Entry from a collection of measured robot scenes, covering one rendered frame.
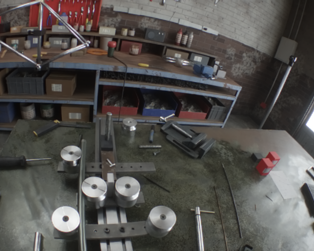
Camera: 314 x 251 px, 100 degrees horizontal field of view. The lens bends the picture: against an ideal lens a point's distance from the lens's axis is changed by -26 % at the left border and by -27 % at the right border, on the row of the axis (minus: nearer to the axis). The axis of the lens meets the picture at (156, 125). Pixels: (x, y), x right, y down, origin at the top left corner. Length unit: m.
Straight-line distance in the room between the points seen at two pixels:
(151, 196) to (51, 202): 0.25
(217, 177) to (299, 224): 0.36
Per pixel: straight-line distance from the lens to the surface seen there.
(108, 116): 0.42
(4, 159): 0.55
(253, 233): 0.55
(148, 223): 0.35
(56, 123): 0.66
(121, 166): 0.47
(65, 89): 1.77
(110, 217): 0.40
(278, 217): 0.66
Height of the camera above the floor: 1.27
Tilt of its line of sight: 32 degrees down
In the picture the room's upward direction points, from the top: 15 degrees clockwise
